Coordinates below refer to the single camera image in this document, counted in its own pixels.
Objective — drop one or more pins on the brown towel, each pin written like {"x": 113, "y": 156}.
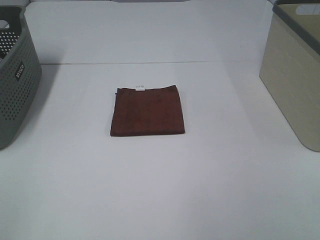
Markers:
{"x": 149, "y": 112}

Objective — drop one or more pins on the beige plastic basket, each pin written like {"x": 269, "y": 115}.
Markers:
{"x": 290, "y": 68}

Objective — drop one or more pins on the grey perforated plastic basket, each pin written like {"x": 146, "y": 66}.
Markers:
{"x": 20, "y": 72}

